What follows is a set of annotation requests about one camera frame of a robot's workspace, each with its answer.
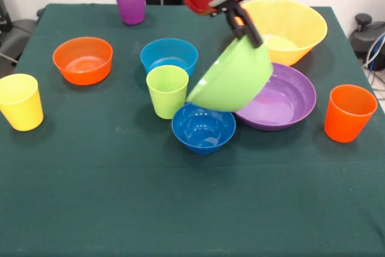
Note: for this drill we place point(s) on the green bowl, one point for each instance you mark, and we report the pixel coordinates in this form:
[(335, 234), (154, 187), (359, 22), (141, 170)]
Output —
[(237, 79)]

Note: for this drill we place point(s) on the large yellow-orange bowl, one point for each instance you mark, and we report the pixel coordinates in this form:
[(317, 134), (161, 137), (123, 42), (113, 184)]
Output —
[(300, 22)]

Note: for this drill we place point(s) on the light blue bowl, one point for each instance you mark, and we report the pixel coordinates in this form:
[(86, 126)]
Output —
[(168, 50)]

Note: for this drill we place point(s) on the purple bowl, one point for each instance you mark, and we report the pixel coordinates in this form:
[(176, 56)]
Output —
[(285, 100)]

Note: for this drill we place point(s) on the green cup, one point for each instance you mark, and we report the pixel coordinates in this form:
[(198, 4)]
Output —
[(167, 97)]

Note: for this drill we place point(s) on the dark blue bowl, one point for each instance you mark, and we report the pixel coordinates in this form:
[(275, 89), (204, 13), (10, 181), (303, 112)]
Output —
[(201, 132)]

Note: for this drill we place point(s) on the purple cup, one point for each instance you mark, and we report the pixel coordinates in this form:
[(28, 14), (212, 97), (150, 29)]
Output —
[(130, 7)]

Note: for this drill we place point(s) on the orange cup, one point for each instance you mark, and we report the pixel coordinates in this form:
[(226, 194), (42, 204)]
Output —
[(346, 118)]

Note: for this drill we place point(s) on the orange bowl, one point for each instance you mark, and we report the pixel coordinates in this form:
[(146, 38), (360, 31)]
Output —
[(81, 49)]

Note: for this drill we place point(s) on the dark green tablecloth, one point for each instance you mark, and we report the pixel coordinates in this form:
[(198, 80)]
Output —
[(192, 203)]

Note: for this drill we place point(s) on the yellow cup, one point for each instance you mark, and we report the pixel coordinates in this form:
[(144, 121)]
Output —
[(21, 106)]

